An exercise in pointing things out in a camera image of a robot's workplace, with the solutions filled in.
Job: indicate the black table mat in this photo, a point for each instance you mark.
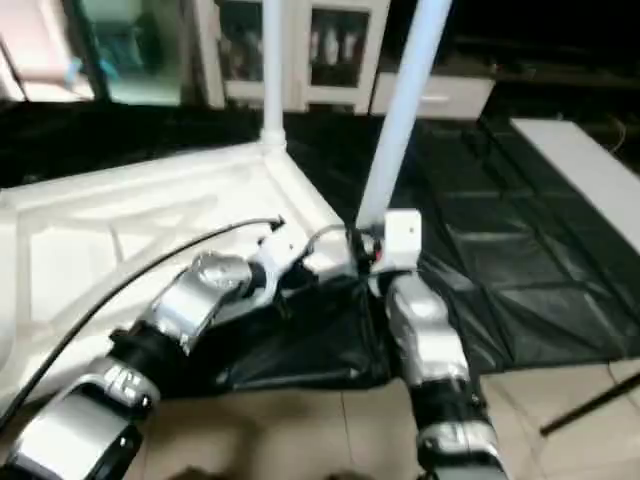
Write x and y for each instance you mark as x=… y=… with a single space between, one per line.
x=500 y=260

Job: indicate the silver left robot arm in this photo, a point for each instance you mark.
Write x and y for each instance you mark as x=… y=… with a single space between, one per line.
x=150 y=350

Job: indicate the white plastic table top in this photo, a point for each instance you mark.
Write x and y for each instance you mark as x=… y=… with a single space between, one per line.
x=130 y=220

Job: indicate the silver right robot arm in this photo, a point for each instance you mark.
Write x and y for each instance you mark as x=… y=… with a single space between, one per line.
x=435 y=360

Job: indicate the black metal table frame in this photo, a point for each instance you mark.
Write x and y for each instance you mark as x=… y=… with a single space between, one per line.
x=590 y=410

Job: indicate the teal plastic stool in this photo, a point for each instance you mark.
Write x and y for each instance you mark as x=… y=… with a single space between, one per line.
x=125 y=45

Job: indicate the white drawer unit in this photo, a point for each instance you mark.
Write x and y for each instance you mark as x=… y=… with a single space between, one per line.
x=440 y=95

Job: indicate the white glass door cabinet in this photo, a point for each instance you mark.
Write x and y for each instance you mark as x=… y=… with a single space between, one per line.
x=300 y=50

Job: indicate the white plastic table leg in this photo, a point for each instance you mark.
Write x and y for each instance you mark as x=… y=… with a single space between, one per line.
x=272 y=70
x=400 y=120

